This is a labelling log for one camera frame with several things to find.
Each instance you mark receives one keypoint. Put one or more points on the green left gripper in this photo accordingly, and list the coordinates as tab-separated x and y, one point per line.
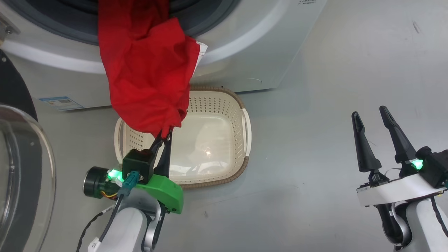
168	192

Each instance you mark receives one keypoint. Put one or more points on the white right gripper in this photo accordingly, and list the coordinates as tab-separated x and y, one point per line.
395	190

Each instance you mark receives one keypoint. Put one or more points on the red sports jersey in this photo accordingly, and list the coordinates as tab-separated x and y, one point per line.
147	77

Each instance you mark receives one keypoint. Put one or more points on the round glass washing machine door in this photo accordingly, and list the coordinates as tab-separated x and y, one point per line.
21	175

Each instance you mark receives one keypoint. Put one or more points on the cream perforated laundry basket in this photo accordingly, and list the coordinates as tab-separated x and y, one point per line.
217	140

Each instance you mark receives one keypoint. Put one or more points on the white washing machine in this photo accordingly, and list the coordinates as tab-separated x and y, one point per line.
245	52

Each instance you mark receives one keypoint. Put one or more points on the blue white energy label sticker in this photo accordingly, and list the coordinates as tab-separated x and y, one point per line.
61	103

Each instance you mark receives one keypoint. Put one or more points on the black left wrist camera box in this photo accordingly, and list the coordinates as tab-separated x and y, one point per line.
138	164

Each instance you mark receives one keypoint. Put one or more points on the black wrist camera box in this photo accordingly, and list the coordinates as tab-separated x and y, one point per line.
437	168
138	164

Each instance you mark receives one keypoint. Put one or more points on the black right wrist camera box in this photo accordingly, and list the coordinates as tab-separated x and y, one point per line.
437	168

